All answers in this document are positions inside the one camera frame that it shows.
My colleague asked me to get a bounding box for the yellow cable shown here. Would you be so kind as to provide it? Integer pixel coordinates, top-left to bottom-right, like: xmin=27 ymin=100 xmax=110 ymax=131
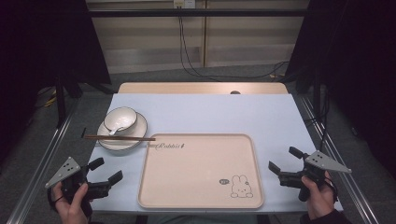
xmin=42 ymin=88 xmax=59 ymax=108

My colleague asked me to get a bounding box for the beige tray with rabbit print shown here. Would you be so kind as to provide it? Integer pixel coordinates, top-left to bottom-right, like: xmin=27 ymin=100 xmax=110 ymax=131
xmin=137 ymin=133 xmax=265 ymax=210

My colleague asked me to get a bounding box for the white bowl with dark rim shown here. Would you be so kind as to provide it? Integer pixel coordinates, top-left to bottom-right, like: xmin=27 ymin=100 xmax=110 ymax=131
xmin=103 ymin=106 xmax=138 ymax=135

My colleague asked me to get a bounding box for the brown wooden chopstick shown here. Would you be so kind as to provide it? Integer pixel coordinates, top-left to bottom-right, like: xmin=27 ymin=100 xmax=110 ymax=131
xmin=84 ymin=134 xmax=156 ymax=141
xmin=84 ymin=135 xmax=157 ymax=142

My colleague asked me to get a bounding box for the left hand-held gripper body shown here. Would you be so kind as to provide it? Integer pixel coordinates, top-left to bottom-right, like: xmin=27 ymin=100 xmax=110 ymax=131
xmin=45 ymin=156 xmax=112 ymax=201

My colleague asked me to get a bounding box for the white ceramic spoon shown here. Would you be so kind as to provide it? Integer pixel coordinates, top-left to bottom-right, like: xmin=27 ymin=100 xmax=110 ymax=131
xmin=108 ymin=119 xmax=131 ymax=136

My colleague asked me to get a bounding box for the black horizontal frame bar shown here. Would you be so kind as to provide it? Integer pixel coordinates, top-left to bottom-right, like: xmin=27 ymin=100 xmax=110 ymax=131
xmin=87 ymin=8 xmax=312 ymax=18

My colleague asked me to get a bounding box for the light blue table mat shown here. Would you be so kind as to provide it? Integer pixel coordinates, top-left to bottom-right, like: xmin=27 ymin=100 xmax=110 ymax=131
xmin=88 ymin=92 xmax=344 ymax=216

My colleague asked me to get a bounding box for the black wall cable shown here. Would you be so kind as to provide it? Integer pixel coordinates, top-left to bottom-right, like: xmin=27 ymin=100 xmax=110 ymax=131
xmin=177 ymin=7 xmax=290 ymax=82

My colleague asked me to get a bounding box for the black stand post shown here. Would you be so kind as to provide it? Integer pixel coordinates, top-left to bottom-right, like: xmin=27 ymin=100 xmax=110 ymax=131
xmin=55 ymin=73 xmax=84 ymax=129

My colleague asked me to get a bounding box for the black floor cable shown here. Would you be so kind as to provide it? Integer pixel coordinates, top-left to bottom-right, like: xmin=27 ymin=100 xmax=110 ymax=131
xmin=304 ymin=91 xmax=332 ymax=152

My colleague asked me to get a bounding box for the person's right hand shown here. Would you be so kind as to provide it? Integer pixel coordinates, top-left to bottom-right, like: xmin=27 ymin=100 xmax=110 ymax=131
xmin=300 ymin=170 xmax=339 ymax=220

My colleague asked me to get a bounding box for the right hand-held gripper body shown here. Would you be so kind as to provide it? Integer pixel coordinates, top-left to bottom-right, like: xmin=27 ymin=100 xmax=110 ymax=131
xmin=277 ymin=150 xmax=353 ymax=203

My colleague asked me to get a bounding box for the white wall socket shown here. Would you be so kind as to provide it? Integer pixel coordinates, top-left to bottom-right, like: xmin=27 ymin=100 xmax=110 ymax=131
xmin=173 ymin=0 xmax=197 ymax=9

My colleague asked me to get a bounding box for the person's left hand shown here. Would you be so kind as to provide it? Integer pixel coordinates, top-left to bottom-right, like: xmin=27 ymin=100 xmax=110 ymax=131
xmin=49 ymin=181 xmax=94 ymax=224

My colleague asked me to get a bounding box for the metal floor rail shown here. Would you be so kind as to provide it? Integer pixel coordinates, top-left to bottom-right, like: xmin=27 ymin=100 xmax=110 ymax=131
xmin=299 ymin=94 xmax=381 ymax=224
xmin=6 ymin=96 xmax=80 ymax=224

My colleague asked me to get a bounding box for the black curtain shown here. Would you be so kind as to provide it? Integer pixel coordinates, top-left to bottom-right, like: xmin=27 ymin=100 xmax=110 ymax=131
xmin=0 ymin=0 xmax=112 ymax=162
xmin=284 ymin=0 xmax=396 ymax=181

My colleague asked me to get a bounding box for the white plate with dark rim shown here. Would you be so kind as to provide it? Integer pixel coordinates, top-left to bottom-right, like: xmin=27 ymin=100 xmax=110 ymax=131
xmin=96 ymin=111 xmax=149 ymax=152

